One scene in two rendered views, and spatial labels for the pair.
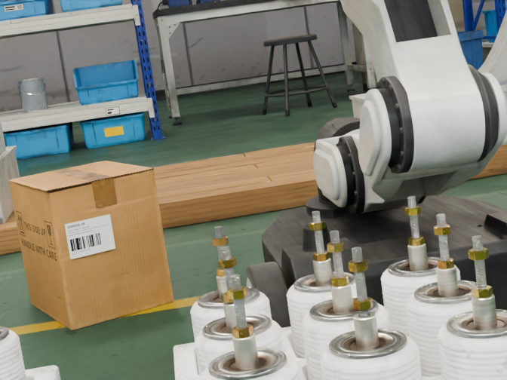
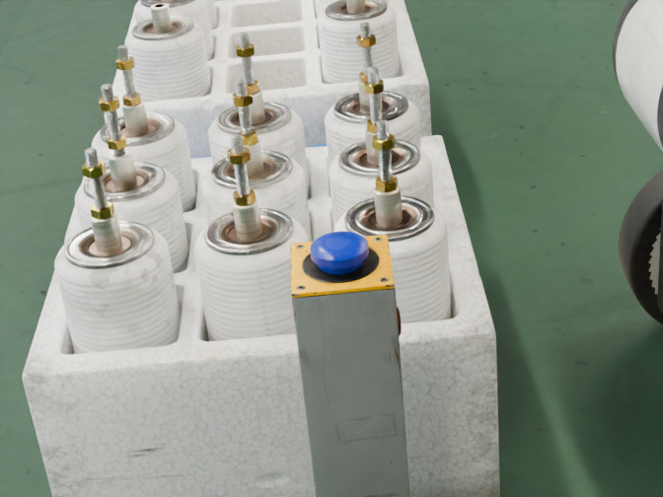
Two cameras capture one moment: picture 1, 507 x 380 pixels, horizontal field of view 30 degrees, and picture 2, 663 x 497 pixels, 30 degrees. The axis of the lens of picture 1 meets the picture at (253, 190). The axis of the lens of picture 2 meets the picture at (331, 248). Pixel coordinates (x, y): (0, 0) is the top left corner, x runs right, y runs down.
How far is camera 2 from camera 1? 1.60 m
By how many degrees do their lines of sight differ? 90
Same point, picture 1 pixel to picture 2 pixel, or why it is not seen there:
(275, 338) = (224, 146)
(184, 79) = not seen: outside the picture
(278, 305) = (642, 206)
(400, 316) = not seen: hidden behind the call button
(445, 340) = not seen: hidden behind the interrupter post
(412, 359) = (85, 212)
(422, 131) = (620, 71)
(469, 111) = (650, 85)
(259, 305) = (342, 129)
